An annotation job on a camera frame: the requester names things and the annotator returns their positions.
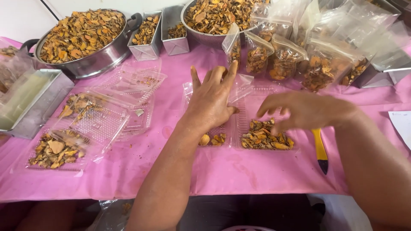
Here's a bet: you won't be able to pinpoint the person's right hand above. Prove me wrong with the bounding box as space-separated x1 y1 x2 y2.
256 91 357 135

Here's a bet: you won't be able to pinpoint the person's left hand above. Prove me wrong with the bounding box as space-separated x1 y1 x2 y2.
180 60 240 135

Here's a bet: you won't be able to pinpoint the clear clamshell box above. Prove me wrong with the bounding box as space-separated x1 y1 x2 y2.
89 62 168 107
182 73 300 152

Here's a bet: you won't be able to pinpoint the small dried slices heap in clamshell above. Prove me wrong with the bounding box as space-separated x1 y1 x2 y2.
198 132 226 147

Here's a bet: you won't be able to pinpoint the group of filled clear zip bags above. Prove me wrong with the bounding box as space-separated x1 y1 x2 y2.
222 0 411 93

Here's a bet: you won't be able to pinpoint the large dried slices heap in clamshell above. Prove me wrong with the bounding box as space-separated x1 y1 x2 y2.
240 118 295 151

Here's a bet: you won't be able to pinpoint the steel mesh colander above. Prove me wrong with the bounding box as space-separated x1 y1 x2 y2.
180 0 271 49

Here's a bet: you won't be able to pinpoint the steel rectangular tin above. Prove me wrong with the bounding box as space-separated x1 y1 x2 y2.
161 4 191 56
127 11 163 61

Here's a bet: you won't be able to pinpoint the stacked clear clamshell boxes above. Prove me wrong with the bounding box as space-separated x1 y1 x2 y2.
115 93 157 142

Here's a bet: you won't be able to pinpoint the pink plastic tablecloth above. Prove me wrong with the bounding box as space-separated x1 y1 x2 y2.
0 36 411 203

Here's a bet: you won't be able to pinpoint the steel tin behind zip bags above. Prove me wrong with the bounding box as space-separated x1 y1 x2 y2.
351 59 411 89

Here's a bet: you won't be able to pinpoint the dried slices in tin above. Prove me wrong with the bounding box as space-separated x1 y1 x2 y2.
132 15 160 46
167 22 187 40

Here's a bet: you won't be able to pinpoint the empty clear clamshell box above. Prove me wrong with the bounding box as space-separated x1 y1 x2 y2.
89 62 168 107

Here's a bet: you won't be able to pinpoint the dried slices in colander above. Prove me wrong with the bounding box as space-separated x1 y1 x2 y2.
184 0 270 35

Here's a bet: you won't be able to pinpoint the white paper sheet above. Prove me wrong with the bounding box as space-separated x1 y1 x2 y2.
388 111 411 151

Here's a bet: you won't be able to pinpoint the white cloth under table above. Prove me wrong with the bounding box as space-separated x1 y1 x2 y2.
307 194 375 231

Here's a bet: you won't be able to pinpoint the open clear clamshell with slices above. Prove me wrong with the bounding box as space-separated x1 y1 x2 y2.
11 91 131 178

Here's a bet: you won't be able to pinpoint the person's black trousers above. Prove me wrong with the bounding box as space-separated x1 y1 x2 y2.
177 193 325 231

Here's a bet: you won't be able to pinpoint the dried orange slices in pot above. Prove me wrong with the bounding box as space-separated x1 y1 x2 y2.
39 9 126 64

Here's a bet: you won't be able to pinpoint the clear plastic bag under table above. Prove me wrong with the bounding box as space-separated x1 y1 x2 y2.
86 199 135 231

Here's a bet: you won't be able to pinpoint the dried slices in open clamshell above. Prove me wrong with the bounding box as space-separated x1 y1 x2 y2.
28 93 97 169

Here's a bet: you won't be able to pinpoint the long steel tin with bags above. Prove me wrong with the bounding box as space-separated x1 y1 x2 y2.
0 69 75 140

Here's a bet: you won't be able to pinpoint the person's bare leg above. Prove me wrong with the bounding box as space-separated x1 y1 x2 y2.
0 200 78 231

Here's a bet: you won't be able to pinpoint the crumpled clear bag with slices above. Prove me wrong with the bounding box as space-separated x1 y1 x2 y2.
0 37 36 94

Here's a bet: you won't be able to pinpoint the yellow handled knife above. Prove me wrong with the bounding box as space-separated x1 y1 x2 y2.
311 128 329 176

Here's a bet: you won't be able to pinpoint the large steel pot, black handles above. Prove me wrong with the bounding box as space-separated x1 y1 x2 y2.
20 9 143 79

